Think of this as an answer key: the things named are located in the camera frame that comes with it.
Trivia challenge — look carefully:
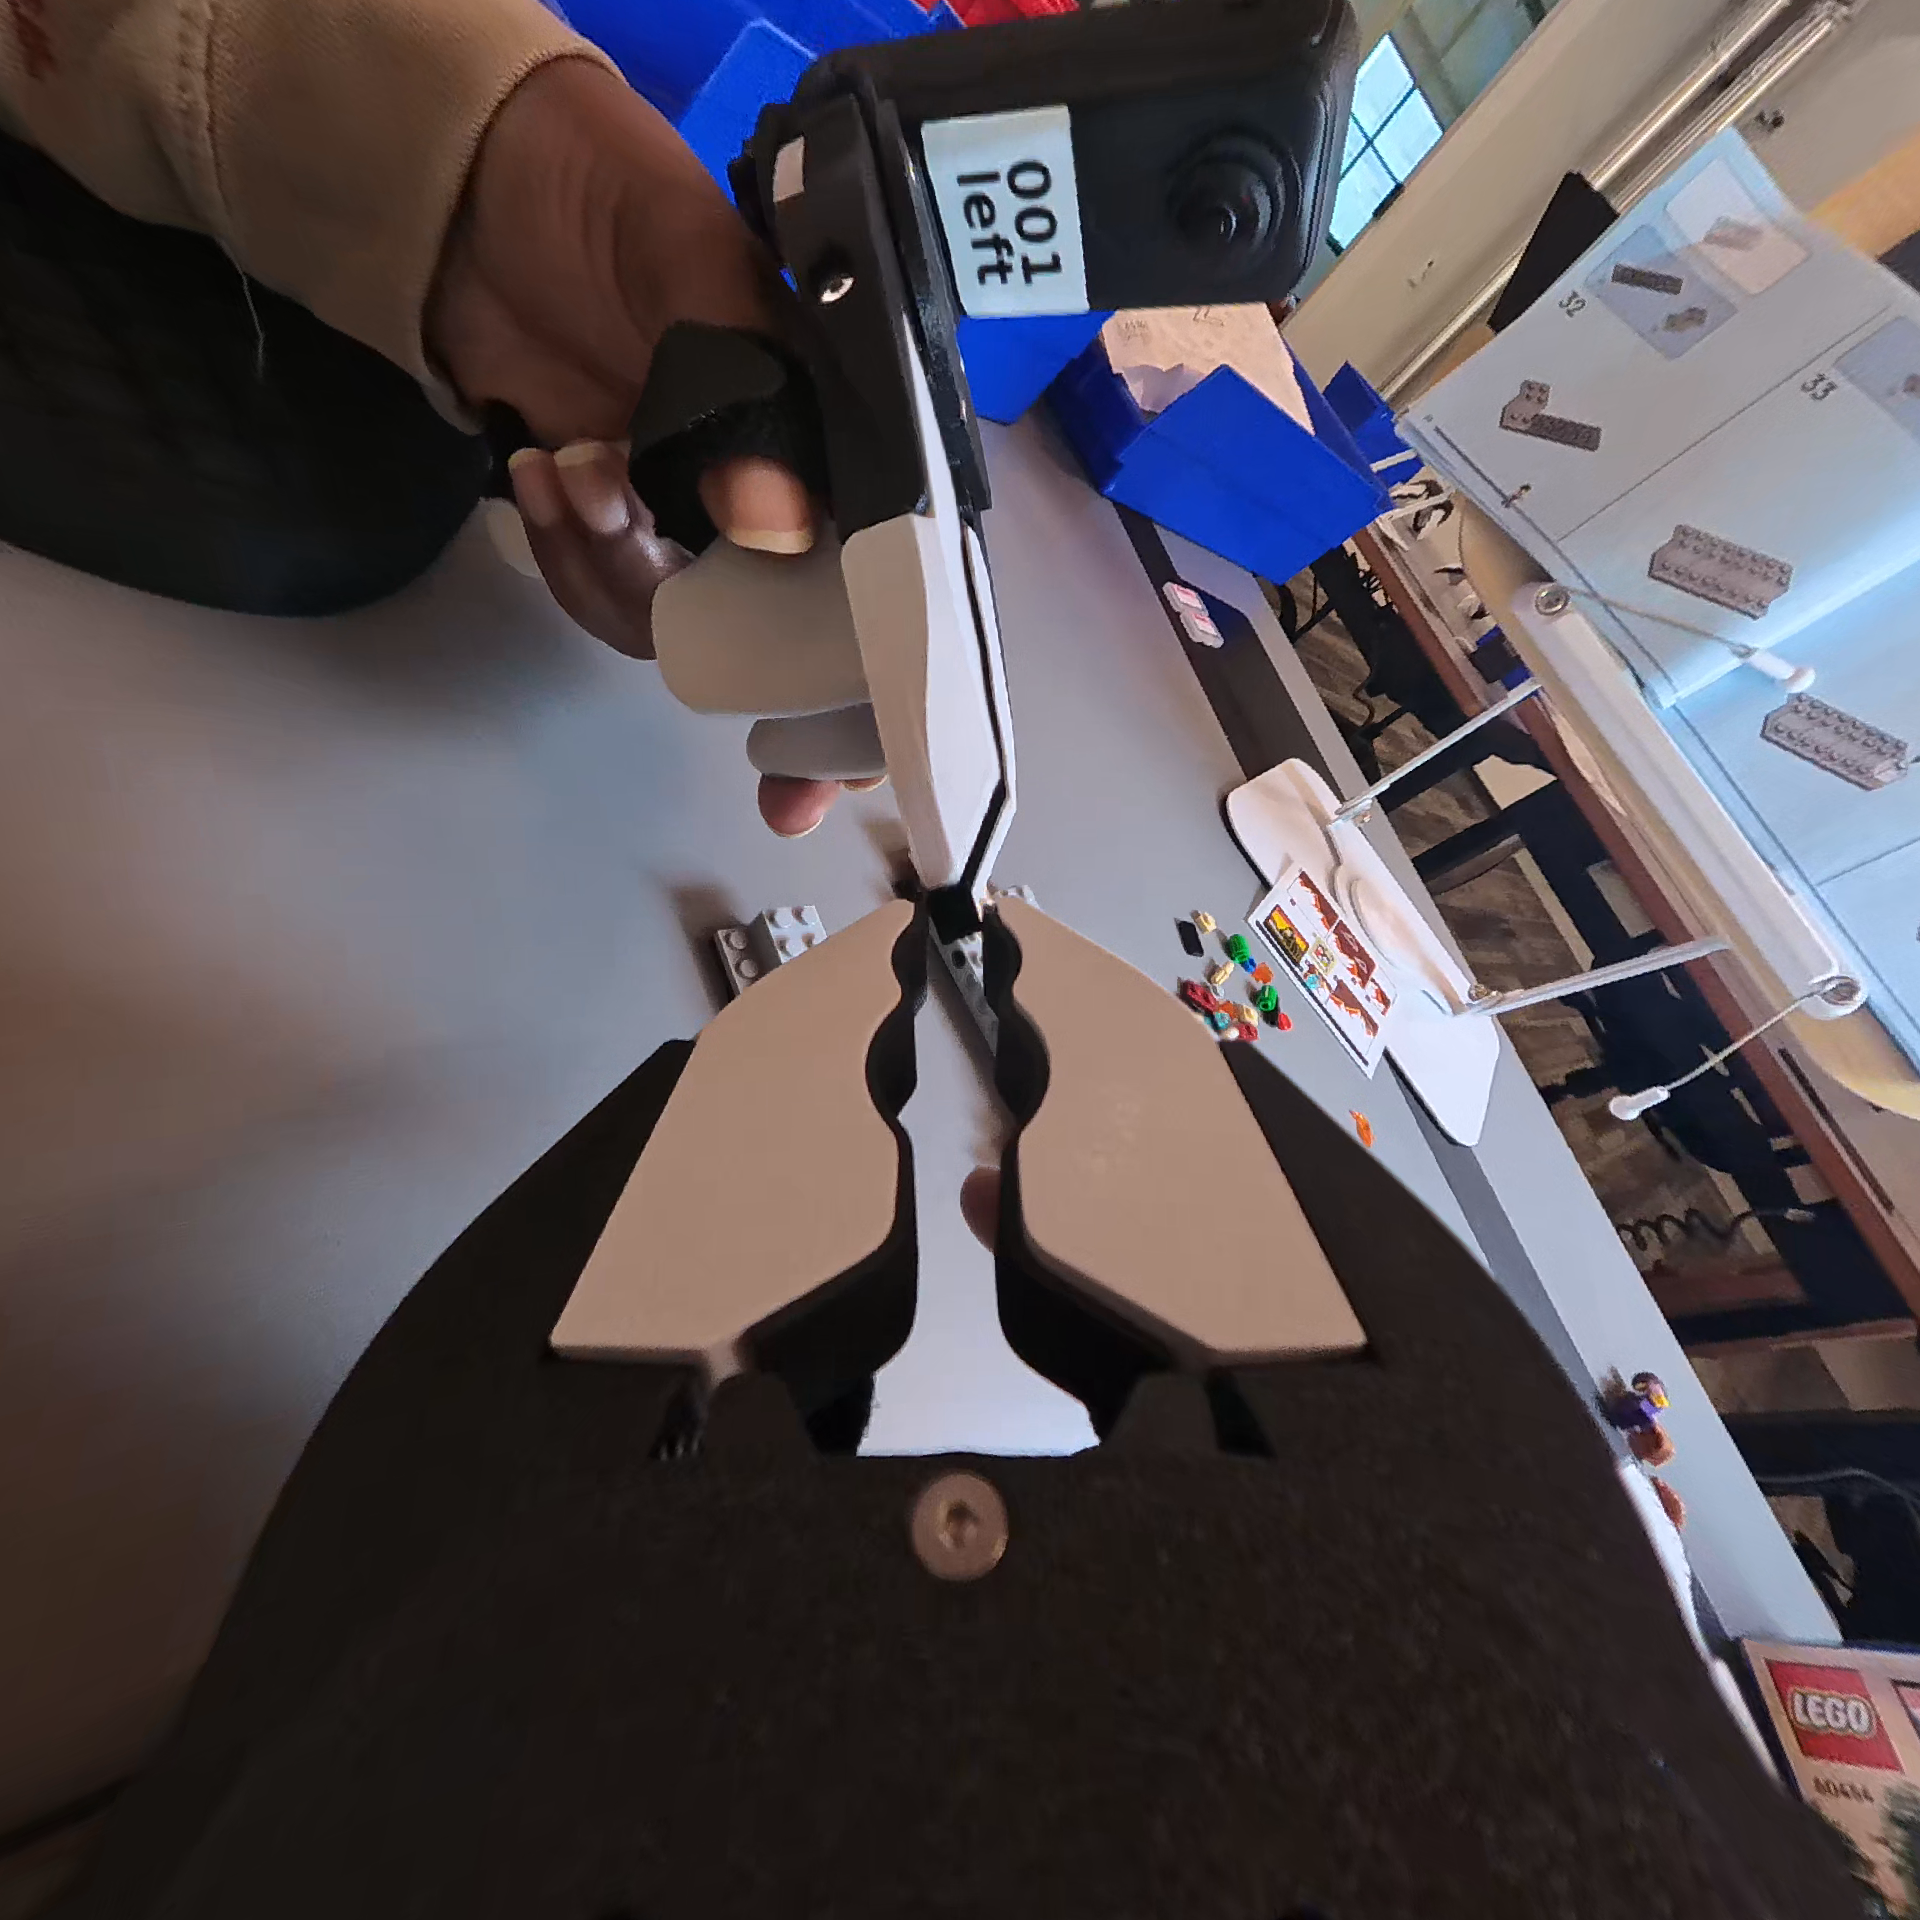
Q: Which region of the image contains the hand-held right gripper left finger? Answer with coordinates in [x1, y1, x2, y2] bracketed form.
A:
[547, 896, 923, 1378]

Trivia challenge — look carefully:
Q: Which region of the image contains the medium blue plastic bin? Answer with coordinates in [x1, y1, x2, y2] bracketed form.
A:
[1049, 305, 1420, 588]

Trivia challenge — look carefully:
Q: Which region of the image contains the black braided cushion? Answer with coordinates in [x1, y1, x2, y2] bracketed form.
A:
[0, 128, 506, 618]

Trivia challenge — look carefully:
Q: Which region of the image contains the pile of small lego pieces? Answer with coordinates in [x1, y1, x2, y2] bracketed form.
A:
[1176, 903, 1296, 1046]

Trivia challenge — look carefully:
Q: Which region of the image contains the white book stand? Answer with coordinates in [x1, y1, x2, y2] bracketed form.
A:
[1222, 486, 1874, 1152]

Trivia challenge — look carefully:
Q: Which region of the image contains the lego vehicle base assembly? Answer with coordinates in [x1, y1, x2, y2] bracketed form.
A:
[714, 903, 832, 993]

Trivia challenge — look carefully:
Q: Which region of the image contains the lego sticker sheet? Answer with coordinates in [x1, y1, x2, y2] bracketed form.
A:
[1245, 863, 1409, 1076]

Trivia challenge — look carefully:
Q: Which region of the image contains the person's left hand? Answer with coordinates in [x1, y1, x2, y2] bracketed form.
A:
[424, 57, 890, 841]

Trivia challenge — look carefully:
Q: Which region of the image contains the grey lego wall assembly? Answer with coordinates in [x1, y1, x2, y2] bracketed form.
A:
[922, 919, 1010, 1055]

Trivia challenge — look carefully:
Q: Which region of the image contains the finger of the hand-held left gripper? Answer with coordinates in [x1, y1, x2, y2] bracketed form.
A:
[948, 495, 1024, 910]
[837, 404, 998, 893]

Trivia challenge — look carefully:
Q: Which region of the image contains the crumpled white paper bag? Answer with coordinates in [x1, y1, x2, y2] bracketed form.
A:
[1102, 300, 1315, 436]

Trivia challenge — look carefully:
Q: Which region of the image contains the lego set box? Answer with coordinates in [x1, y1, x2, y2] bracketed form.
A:
[1738, 1633, 1920, 1920]

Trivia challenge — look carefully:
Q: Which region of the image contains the large blue plastic bin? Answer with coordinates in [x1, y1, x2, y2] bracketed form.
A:
[540, 0, 1121, 430]

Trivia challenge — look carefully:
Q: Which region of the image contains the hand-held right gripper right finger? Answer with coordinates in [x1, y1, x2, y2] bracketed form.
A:
[987, 893, 1370, 1373]

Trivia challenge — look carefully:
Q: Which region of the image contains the purple lego minifigure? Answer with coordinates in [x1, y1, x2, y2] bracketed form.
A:
[1602, 1367, 1678, 1470]

